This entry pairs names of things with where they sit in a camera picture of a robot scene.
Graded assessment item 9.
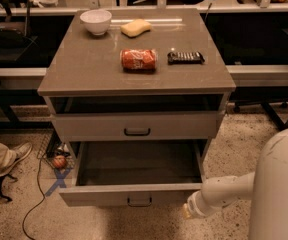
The grey drawer cabinet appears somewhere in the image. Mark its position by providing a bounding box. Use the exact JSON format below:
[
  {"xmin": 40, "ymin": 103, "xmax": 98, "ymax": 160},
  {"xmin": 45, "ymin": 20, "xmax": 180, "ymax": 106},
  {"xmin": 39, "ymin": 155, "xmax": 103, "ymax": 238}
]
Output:
[{"xmin": 38, "ymin": 8, "xmax": 235, "ymax": 156}]

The black floor cable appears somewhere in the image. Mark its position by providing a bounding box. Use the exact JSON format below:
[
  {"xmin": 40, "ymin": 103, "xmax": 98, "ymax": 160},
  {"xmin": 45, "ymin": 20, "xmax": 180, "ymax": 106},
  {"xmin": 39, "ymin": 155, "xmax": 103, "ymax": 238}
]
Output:
[{"xmin": 21, "ymin": 152, "xmax": 48, "ymax": 240}]

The orange ball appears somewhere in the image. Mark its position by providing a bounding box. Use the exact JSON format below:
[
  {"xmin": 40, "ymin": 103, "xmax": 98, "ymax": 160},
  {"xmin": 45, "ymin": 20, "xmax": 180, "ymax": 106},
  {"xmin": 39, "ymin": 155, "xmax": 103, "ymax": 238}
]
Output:
[{"xmin": 52, "ymin": 155, "xmax": 67, "ymax": 169}]

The wire basket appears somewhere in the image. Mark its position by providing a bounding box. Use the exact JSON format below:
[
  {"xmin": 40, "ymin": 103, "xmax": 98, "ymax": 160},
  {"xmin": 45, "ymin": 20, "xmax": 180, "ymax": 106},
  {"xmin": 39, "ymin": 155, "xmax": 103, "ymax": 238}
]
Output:
[{"xmin": 37, "ymin": 131, "xmax": 75, "ymax": 169}]

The yellow sponge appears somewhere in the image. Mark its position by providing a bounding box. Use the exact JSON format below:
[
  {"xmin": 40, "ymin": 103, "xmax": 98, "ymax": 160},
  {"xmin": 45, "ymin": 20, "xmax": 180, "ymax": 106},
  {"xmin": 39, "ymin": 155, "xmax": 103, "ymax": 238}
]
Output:
[{"xmin": 120, "ymin": 19, "xmax": 151, "ymax": 38}]

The black snack bar packet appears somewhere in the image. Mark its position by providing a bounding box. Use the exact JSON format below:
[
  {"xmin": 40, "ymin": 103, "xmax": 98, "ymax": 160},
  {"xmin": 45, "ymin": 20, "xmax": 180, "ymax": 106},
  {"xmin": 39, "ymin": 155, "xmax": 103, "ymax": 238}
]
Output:
[{"xmin": 167, "ymin": 52, "xmax": 205, "ymax": 65}]

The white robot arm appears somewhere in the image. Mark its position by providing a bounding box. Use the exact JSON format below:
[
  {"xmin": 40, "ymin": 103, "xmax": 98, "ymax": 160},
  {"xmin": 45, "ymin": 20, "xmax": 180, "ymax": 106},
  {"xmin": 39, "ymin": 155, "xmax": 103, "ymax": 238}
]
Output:
[{"xmin": 183, "ymin": 129, "xmax": 288, "ymax": 240}]

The grey drawer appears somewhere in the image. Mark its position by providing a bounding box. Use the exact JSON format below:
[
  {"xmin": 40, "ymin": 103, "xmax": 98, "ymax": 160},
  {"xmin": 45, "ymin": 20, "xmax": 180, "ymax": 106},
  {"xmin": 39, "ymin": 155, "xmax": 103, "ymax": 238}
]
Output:
[
  {"xmin": 51, "ymin": 112, "xmax": 224, "ymax": 142},
  {"xmin": 59, "ymin": 140, "xmax": 202, "ymax": 207}
]

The red soda can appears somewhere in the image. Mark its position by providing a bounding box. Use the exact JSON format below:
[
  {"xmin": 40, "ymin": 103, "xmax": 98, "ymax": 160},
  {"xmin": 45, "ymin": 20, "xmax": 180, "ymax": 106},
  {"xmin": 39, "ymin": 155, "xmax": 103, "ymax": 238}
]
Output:
[{"xmin": 120, "ymin": 49, "xmax": 157, "ymax": 70}]

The grey sneaker shoe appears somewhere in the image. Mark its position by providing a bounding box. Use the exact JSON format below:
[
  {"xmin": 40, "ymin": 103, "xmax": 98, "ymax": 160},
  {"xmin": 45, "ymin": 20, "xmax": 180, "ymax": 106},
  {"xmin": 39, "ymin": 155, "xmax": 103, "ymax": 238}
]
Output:
[{"xmin": 0, "ymin": 143, "xmax": 32, "ymax": 177}]

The blue tape cross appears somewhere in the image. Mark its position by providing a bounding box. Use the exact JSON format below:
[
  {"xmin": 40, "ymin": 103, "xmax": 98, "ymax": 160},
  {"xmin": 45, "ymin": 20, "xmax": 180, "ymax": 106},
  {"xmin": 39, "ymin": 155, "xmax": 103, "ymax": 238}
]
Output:
[{"xmin": 45, "ymin": 168, "xmax": 71, "ymax": 197}]

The white bowl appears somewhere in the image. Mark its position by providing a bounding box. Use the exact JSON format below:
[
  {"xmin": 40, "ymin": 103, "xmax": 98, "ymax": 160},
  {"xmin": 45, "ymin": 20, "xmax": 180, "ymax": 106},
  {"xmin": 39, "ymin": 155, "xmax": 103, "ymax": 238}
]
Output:
[{"xmin": 80, "ymin": 9, "xmax": 112, "ymax": 36}]

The black bag with handles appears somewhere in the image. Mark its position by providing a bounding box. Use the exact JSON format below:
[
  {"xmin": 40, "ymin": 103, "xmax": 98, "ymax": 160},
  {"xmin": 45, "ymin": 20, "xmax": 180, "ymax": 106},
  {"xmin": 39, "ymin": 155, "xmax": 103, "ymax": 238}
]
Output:
[{"xmin": 0, "ymin": 0, "xmax": 31, "ymax": 48}]

